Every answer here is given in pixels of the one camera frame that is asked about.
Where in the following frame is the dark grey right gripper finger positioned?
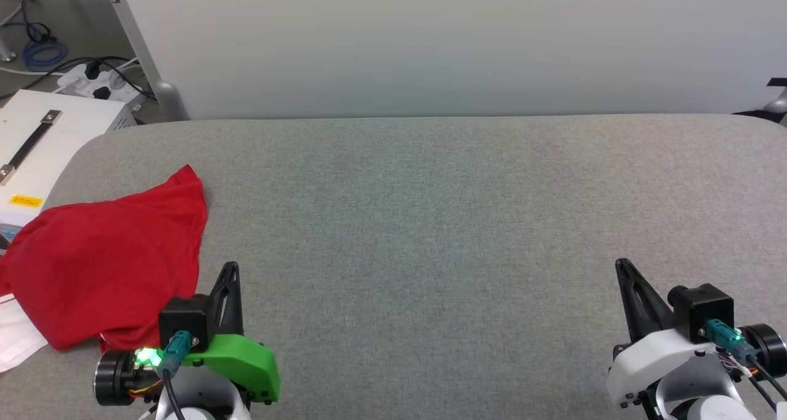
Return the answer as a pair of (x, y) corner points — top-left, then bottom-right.
(615, 258), (653, 344)
(622, 258), (674, 332)

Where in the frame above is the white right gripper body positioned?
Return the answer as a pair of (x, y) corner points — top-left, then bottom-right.
(606, 323), (787, 409)

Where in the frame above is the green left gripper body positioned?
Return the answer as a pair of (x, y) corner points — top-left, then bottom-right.
(94, 334), (281, 407)

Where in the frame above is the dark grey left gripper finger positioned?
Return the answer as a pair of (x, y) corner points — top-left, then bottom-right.
(222, 261), (244, 336)
(210, 261), (237, 338)

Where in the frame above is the red t-shirt with white sleeves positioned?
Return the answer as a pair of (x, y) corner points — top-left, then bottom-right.
(0, 165), (208, 372)

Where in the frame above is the white equipment box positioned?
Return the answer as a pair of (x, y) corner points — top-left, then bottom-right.
(0, 89), (138, 252)

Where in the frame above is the white power strip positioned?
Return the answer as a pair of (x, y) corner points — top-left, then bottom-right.
(56, 63), (149, 111)

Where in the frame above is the white partition panel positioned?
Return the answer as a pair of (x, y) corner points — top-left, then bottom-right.
(101, 0), (787, 122)

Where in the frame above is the left camera cable teal plug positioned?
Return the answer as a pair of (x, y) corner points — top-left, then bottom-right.
(160, 330), (199, 420)

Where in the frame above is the camera cable teal plug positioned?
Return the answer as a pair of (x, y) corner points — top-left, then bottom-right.
(705, 319), (787, 403)
(160, 330), (199, 420)

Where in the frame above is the right camera cable teal plug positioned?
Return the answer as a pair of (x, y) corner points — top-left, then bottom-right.
(705, 319), (787, 403)

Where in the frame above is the black strap handle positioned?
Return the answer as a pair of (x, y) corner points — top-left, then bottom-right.
(0, 109), (63, 184)

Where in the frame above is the black power cable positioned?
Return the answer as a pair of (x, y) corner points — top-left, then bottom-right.
(0, 55), (157, 101)

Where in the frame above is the blue coiled cable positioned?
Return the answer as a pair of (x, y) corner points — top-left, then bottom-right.
(22, 38), (69, 71)

